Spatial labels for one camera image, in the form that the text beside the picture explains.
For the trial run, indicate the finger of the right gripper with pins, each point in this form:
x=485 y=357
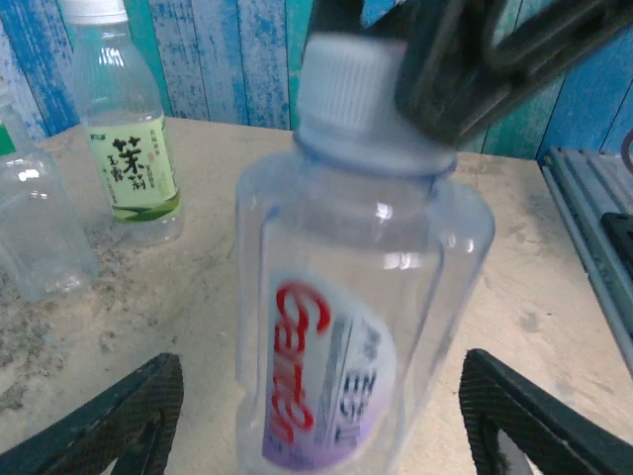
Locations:
x=338 y=15
x=460 y=74

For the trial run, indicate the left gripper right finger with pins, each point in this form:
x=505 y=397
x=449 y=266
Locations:
x=534 y=420

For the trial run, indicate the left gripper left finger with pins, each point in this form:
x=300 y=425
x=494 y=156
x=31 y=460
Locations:
x=123 y=410

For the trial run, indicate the small clear ribbed bottle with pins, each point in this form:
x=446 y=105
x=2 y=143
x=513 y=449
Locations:
x=39 y=222

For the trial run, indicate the clear bottle with purple label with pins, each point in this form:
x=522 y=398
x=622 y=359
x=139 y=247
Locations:
x=356 y=307

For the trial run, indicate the white plastic bottle cap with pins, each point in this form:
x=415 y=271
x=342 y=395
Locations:
x=94 y=10

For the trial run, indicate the clear bottle with green label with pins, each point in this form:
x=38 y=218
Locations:
x=128 y=148

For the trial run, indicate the aluminium mounting rail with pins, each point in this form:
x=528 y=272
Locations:
x=583 y=208

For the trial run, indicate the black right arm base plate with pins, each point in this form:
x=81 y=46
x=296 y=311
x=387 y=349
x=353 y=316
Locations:
x=620 y=242

